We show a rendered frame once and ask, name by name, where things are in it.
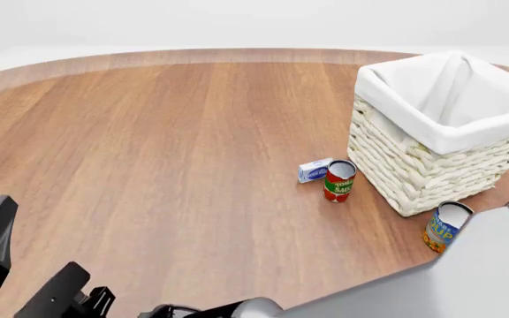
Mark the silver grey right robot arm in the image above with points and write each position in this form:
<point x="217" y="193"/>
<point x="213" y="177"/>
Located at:
<point x="458" y="275"/>

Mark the white woven basket, cloth liner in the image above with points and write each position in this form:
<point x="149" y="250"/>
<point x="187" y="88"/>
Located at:
<point x="413" y="165"/>

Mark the small blue white box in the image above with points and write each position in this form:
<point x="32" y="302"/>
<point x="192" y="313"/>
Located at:
<point x="313" y="173"/>

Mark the red tomato sauce can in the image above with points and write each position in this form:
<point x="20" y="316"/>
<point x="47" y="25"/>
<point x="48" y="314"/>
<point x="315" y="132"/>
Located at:
<point x="338" y="185"/>

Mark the blue alphabet soup can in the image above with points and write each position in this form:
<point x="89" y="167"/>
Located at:
<point x="441" y="232"/>

